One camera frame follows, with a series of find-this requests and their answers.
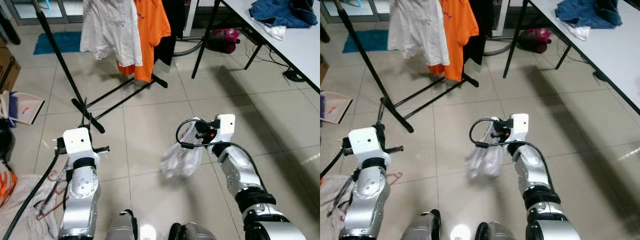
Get thin white garment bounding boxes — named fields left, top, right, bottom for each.
left=465, top=124, right=507, bottom=180
left=160, top=122, right=207, bottom=180

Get blue jeans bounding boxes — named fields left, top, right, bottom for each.
left=555, top=0, right=624, bottom=30
left=249, top=0, right=319, bottom=30

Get chrome black clothes rack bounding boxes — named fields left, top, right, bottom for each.
left=31, top=0, right=169, bottom=134
left=332, top=0, right=480, bottom=134

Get white dustpan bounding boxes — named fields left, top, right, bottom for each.
left=320, top=91, right=354, bottom=125
left=0, top=91, right=47, bottom=126

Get grey left robot leg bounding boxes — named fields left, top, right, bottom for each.
left=400, top=210, right=442, bottom=240
left=105, top=210, right=139, bottom=240

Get grey robot leg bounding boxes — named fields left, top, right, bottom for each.
left=105, top=210, right=139, bottom=240
left=475, top=221, right=524, bottom=240
left=167, top=221, right=219, bottom=240
left=400, top=210, right=442, bottom=240

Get pink vacuum cleaner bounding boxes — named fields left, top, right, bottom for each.
left=482, top=27, right=552, bottom=57
left=172, top=27, right=242, bottom=57

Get black bag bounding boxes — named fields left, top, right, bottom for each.
left=0, top=117, right=16, bottom=162

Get grey right robot leg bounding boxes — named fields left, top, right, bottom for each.
left=475, top=221, right=524, bottom=240
left=167, top=221, right=219, bottom=240

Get orange plastic bag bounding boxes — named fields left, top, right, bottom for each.
left=0, top=167, right=19, bottom=209

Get orange polo shirt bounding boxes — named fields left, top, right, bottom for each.
left=427, top=0, right=480, bottom=83
left=117, top=0, right=172, bottom=84

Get black power adapter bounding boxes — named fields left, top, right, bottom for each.
left=282, top=67, right=307, bottom=83

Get teal floor mat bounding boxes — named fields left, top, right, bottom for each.
left=33, top=31, right=87, bottom=55
left=342, top=29, right=392, bottom=54

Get black shirt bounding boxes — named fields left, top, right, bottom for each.
left=462, top=0, right=497, bottom=66
left=152, top=0, right=187, bottom=68

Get white short sleeve shirt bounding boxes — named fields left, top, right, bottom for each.
left=387, top=0, right=451, bottom=67
left=80, top=0, right=144, bottom=69

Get small white cloth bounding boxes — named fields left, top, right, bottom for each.
left=262, top=24, right=288, bottom=41
left=569, top=24, right=592, bottom=42

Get printed brown cardboard box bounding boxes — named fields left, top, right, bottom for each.
left=0, top=47, right=22, bottom=94

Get white table black legs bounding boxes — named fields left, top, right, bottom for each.
left=191, top=0, right=321, bottom=95

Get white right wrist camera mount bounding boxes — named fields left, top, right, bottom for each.
left=214, top=113, right=237, bottom=144
left=509, top=113, right=530, bottom=143

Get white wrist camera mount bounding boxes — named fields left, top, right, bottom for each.
left=214, top=113, right=237, bottom=144
left=348, top=127, right=387, bottom=169
left=62, top=127, right=96, bottom=169
left=509, top=113, right=530, bottom=143

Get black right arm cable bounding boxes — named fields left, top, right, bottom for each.
left=468, top=117, right=556, bottom=201
left=174, top=117, right=261, bottom=201

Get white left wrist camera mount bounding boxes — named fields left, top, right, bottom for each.
left=62, top=127, right=96, bottom=169
left=348, top=127, right=387, bottom=169

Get pink wire hanger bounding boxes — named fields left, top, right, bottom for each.
left=327, top=170, right=404, bottom=222
left=35, top=169, right=72, bottom=222

